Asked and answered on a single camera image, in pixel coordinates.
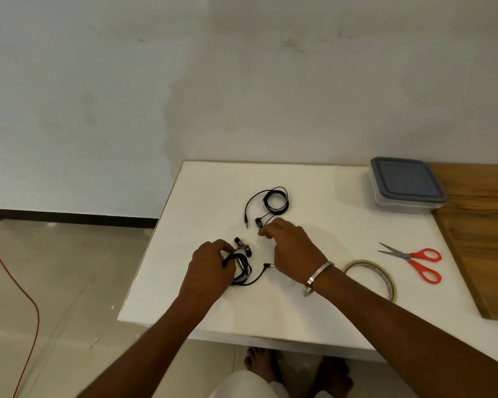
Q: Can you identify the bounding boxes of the person's left hand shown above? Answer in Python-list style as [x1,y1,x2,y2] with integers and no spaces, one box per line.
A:
[177,239,237,310]

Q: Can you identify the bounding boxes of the person's right hand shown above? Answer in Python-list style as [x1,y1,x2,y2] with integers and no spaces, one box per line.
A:
[258,217,329,286]

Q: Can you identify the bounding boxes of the black wired earphones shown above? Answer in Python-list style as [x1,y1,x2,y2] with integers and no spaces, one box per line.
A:
[222,237,276,287]
[243,186,291,232]

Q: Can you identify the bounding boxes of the clear tape roll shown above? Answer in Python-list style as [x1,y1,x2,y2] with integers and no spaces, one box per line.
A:
[342,259,397,303]

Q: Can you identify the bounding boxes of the red-handled scissors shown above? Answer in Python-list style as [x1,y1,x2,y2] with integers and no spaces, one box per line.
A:
[377,242,443,285]

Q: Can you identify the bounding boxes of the container with grey lid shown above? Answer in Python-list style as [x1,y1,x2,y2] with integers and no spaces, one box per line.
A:
[369,156,448,215]

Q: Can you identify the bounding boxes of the person's left forearm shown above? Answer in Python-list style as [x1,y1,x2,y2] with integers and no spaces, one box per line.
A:
[76,292,212,398]

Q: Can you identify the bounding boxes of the person's right forearm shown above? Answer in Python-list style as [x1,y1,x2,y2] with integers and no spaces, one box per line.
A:
[313,267,498,398]

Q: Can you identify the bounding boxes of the person's left foot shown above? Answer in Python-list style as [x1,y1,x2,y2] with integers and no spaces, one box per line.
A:
[243,347,281,383]

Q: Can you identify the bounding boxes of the person's foot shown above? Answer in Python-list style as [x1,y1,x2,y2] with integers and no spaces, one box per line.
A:
[243,347,281,383]
[313,356,354,398]

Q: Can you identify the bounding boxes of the person's white trousers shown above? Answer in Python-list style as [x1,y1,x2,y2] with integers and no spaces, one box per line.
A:
[209,370,333,398]

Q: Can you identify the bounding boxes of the person's right foot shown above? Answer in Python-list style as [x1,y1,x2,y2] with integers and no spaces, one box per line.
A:
[313,356,354,398]

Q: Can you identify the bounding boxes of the black skirting board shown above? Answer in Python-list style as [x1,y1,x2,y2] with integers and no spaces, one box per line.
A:
[0,208,158,229]

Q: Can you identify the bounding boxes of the brown wooden board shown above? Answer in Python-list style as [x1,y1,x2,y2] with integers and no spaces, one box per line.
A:
[428,163,498,322]

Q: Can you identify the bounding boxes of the silver bracelet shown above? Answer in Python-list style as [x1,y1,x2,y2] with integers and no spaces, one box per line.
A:
[303,260,336,298]

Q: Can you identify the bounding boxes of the red power cable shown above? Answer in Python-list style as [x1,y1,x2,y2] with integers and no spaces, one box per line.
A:
[0,211,41,398]

